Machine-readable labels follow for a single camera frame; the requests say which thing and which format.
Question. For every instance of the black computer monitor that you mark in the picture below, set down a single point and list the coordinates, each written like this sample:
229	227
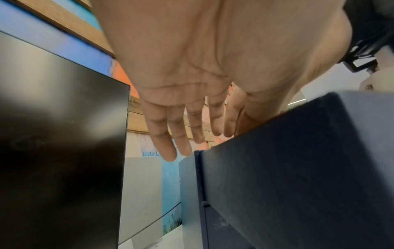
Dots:
61	158

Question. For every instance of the person's right hand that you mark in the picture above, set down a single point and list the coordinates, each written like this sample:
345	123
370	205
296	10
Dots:
335	43

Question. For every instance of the navy blue drawer unit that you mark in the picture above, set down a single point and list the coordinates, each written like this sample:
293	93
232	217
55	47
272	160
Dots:
292	170

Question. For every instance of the white partition panel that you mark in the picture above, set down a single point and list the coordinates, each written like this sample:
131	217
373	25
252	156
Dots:
141	194

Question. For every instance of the colourful wall painting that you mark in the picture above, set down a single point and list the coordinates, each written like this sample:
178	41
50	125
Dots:
46	36

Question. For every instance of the person's left hand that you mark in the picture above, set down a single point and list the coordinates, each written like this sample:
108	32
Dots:
200	48

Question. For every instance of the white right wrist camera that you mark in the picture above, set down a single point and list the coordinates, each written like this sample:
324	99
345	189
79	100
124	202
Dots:
380	73

